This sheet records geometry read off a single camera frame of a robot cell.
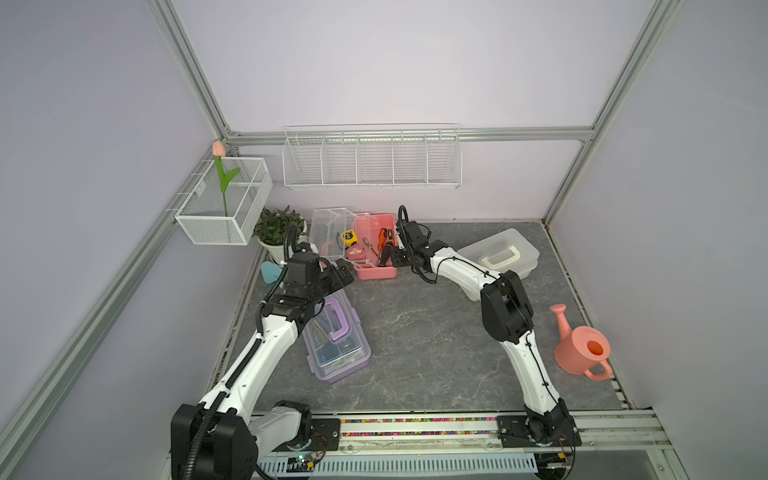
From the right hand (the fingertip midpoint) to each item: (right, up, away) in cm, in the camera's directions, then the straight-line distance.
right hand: (394, 252), depth 101 cm
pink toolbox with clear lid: (-12, +5, +14) cm, 19 cm away
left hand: (-14, -5, -20) cm, 25 cm away
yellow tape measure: (-16, +5, +3) cm, 17 cm away
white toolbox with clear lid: (+36, 0, -4) cm, 37 cm away
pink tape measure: (-13, 0, -1) cm, 13 cm away
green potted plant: (-37, +8, -5) cm, 38 cm away
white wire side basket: (-47, +14, -18) cm, 52 cm away
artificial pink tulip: (-49, +21, -16) cm, 56 cm away
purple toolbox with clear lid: (-15, -23, -23) cm, 37 cm away
